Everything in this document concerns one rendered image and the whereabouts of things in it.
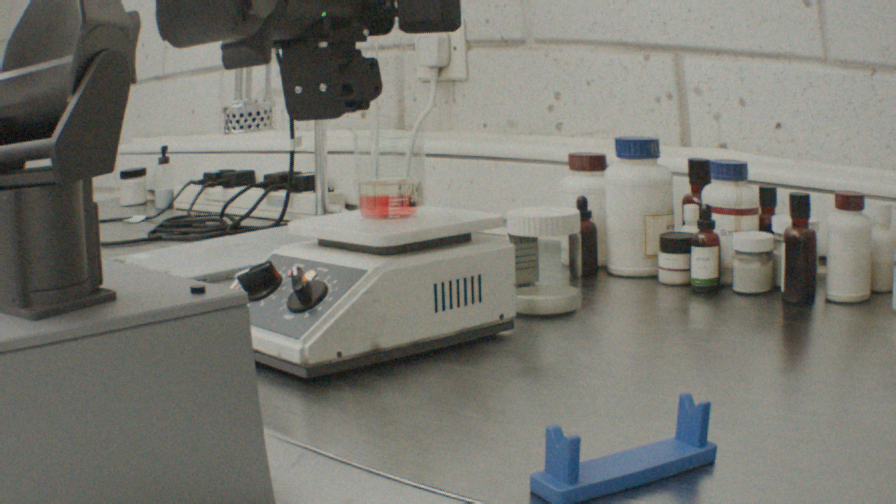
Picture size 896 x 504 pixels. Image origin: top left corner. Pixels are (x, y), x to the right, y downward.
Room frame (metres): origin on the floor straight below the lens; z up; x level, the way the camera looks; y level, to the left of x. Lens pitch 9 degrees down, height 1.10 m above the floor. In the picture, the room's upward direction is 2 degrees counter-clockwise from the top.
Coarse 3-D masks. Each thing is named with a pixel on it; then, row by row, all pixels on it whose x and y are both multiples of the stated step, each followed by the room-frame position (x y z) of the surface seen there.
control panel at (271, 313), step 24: (288, 264) 0.84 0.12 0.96; (312, 264) 0.82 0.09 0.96; (336, 264) 0.81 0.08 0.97; (240, 288) 0.84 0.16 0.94; (288, 288) 0.81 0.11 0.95; (336, 288) 0.78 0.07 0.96; (264, 312) 0.79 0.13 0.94; (288, 312) 0.78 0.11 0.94; (312, 312) 0.76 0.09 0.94; (288, 336) 0.75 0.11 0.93
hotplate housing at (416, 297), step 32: (320, 256) 0.84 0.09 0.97; (352, 256) 0.82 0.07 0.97; (384, 256) 0.81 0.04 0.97; (416, 256) 0.81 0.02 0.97; (448, 256) 0.83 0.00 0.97; (480, 256) 0.84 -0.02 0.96; (512, 256) 0.87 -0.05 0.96; (352, 288) 0.77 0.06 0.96; (384, 288) 0.78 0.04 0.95; (416, 288) 0.80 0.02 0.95; (448, 288) 0.82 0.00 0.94; (480, 288) 0.84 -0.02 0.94; (512, 288) 0.86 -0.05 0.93; (320, 320) 0.75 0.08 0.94; (352, 320) 0.76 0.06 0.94; (384, 320) 0.78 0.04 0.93; (416, 320) 0.80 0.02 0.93; (448, 320) 0.82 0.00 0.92; (480, 320) 0.84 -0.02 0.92; (512, 320) 0.87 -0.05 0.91; (256, 352) 0.78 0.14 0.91; (288, 352) 0.75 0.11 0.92; (320, 352) 0.74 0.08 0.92; (352, 352) 0.76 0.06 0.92; (384, 352) 0.78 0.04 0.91; (416, 352) 0.80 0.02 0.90
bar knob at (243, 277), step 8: (264, 264) 0.82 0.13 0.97; (272, 264) 0.82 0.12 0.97; (240, 272) 0.82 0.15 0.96; (248, 272) 0.82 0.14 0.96; (256, 272) 0.82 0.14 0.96; (264, 272) 0.82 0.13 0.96; (272, 272) 0.82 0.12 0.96; (240, 280) 0.82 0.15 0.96; (248, 280) 0.82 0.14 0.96; (256, 280) 0.82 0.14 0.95; (264, 280) 0.82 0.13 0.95; (272, 280) 0.82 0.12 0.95; (280, 280) 0.82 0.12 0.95; (248, 288) 0.82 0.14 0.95; (256, 288) 0.82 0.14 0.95; (264, 288) 0.82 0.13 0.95; (272, 288) 0.81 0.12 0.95; (248, 296) 0.82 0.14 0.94; (256, 296) 0.81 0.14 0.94; (264, 296) 0.81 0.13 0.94
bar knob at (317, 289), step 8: (296, 272) 0.78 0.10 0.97; (296, 280) 0.77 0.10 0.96; (304, 280) 0.78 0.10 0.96; (312, 280) 0.80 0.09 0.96; (320, 280) 0.79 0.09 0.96; (296, 288) 0.76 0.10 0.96; (304, 288) 0.77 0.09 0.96; (312, 288) 0.79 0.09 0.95; (320, 288) 0.78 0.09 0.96; (296, 296) 0.77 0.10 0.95; (304, 296) 0.77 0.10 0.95; (312, 296) 0.78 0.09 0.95; (320, 296) 0.77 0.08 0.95; (288, 304) 0.78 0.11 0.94; (296, 304) 0.77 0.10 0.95; (304, 304) 0.77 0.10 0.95; (312, 304) 0.77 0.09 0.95; (296, 312) 0.77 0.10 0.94
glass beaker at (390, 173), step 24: (384, 120) 0.84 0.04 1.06; (408, 120) 0.84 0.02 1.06; (360, 144) 0.85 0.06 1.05; (384, 144) 0.84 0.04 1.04; (408, 144) 0.84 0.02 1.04; (360, 168) 0.85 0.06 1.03; (384, 168) 0.84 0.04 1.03; (408, 168) 0.84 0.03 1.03; (360, 192) 0.85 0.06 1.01; (384, 192) 0.84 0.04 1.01; (408, 192) 0.84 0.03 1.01; (360, 216) 0.85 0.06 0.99; (384, 216) 0.84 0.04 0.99; (408, 216) 0.84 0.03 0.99
